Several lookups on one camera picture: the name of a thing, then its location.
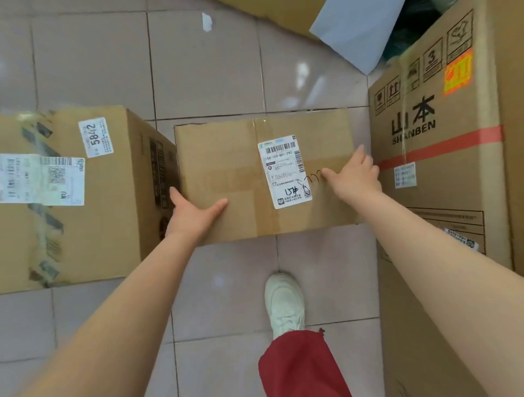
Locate person's left hand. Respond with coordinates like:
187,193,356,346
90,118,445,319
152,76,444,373
165,187,229,246

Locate person's right hand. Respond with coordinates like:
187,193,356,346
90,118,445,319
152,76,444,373
320,144,384,207

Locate pen scribbled cardboard box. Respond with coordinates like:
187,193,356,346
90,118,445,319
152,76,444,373
174,108,363,246

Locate clear taped cardboard box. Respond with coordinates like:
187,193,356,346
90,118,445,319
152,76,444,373
0,105,180,295

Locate tall red striped cardboard box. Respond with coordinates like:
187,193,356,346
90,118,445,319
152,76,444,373
368,0,515,397

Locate person's right forearm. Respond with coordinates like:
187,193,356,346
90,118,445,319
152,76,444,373
354,190,524,397

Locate person's left forearm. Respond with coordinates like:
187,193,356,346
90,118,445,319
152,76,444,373
20,235,201,397

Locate flat cardboard sheet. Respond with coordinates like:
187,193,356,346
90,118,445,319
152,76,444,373
217,0,328,40

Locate white right shoe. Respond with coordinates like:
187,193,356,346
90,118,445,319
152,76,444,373
264,273,306,340

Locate pale blue paper sheet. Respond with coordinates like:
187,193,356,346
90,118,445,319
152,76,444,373
309,0,406,76

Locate dark green bag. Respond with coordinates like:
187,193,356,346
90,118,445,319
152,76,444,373
383,0,459,62

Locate red trousers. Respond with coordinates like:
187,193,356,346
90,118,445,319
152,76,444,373
258,329,353,397

